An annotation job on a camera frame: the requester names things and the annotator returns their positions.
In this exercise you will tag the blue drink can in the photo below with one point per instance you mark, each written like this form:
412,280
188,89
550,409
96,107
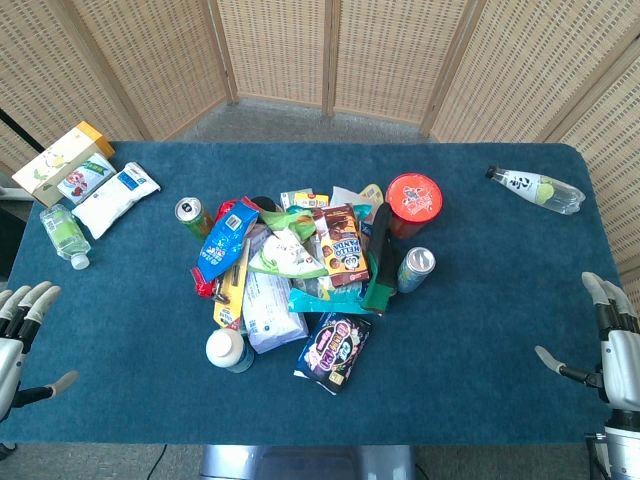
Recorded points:
417,267

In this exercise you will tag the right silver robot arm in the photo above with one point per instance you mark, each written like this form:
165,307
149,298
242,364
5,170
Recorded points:
625,450

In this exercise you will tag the green label water bottle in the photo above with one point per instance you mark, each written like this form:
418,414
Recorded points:
64,234

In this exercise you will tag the green white triangular bag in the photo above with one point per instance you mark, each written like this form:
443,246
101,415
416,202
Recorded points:
285,255

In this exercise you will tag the yellow carded utility knife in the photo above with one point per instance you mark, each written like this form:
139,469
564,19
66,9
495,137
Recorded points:
231,295

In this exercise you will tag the green crumpled snack bag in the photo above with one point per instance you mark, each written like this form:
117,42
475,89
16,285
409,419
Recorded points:
285,217

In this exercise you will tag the teal foil packet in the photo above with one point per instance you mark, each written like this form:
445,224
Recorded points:
320,300

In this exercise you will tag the white blue-label tissue pack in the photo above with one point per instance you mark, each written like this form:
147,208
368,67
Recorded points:
117,197

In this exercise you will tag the dark purple snack bag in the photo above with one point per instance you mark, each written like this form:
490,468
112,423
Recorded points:
334,352

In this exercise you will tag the white yellow snack bag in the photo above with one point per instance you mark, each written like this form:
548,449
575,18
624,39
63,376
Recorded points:
365,197

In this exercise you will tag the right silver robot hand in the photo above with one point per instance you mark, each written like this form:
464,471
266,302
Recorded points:
622,360

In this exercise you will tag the white wet wipes pack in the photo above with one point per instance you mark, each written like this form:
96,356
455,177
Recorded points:
272,315

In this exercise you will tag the blue snack bag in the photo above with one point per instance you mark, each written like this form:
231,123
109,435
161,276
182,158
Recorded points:
222,242

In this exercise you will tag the red instant noodle cup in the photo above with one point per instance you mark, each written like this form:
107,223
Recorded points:
414,197

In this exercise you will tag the blue table carpet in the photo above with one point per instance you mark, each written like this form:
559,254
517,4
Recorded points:
490,325

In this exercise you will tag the white cap teal bottle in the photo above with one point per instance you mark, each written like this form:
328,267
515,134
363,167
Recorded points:
225,350

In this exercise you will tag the brown Hello Panda box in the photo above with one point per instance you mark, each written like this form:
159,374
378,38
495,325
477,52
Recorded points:
345,250

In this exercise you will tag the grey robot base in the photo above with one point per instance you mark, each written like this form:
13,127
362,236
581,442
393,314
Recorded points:
305,462

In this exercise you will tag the white yellow tissue box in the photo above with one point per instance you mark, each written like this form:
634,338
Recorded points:
52,160

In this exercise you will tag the black round object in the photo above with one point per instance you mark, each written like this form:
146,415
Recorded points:
265,204

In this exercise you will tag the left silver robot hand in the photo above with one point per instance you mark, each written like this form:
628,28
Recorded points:
11,350

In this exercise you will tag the woven bamboo folding screen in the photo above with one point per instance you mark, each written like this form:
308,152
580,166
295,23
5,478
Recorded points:
280,50

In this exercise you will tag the green gold drink can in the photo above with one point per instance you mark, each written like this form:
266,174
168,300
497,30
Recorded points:
192,215

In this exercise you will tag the clear bottle with lime label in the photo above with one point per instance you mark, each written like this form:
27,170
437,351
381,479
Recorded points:
537,189

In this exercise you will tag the yellow green small box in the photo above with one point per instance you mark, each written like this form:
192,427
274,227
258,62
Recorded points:
307,199

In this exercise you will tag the small cartoon tissue pack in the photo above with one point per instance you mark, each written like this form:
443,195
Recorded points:
82,181

